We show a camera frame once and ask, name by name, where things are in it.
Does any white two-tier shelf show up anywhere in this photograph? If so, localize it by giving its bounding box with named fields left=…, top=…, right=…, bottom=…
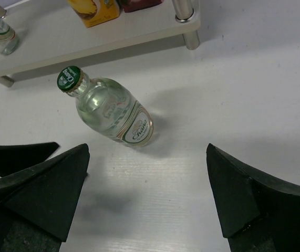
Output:
left=0, top=1, right=201, bottom=79

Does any yellow pineapple juice carton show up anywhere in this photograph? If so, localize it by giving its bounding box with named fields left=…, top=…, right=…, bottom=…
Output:
left=67, top=0, right=121, bottom=28

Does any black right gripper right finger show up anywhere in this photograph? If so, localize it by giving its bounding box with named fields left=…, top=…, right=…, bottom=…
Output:
left=206, top=144, right=300, bottom=251

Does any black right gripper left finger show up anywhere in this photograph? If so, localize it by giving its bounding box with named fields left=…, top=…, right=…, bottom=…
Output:
left=0, top=144, right=90, bottom=251

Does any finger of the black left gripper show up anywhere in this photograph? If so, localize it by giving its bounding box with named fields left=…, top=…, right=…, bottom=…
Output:
left=0, top=142, right=59, bottom=177

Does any dark red berry juice carton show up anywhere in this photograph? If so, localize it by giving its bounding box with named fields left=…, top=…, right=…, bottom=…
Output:
left=119, top=0, right=163, bottom=13

